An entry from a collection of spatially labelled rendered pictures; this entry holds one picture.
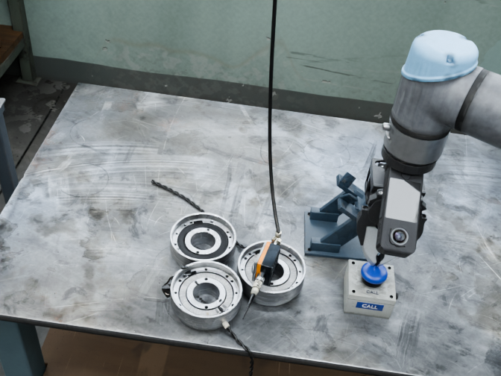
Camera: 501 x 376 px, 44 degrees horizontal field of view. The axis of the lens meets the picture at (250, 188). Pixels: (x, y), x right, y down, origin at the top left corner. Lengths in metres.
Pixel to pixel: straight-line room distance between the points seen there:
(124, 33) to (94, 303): 1.83
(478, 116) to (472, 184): 0.55
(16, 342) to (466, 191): 0.84
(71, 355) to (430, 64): 0.82
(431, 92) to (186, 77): 2.04
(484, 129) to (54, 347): 0.85
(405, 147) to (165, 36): 1.94
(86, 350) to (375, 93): 1.81
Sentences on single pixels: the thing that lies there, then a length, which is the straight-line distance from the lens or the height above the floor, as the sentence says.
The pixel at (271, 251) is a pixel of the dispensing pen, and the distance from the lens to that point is 0.93.
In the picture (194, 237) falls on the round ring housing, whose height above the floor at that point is 0.82.
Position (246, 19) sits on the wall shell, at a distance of 2.52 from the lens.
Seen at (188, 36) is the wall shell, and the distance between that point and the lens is 2.60.
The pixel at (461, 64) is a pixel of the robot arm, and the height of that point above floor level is 1.23.
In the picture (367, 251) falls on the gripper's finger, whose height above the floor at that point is 0.91.
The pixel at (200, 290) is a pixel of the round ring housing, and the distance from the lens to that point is 0.95.
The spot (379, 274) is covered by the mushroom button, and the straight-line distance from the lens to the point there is 0.94.
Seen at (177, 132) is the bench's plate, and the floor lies 0.80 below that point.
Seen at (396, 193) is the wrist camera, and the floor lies 1.05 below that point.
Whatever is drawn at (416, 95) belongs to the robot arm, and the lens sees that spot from 0.74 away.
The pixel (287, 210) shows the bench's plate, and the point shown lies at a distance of 1.10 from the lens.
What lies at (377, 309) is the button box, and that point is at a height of 0.82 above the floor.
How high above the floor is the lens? 1.56
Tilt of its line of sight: 42 degrees down
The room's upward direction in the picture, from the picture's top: 6 degrees clockwise
